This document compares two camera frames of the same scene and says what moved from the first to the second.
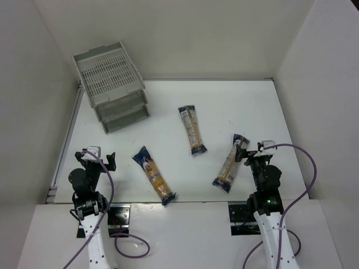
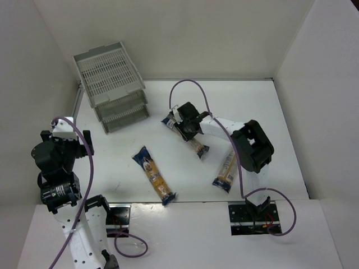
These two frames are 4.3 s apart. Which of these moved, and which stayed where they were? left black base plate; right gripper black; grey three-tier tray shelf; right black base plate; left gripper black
Moved: right gripper black; left gripper black
Stayed: right black base plate; left black base plate; grey three-tier tray shelf
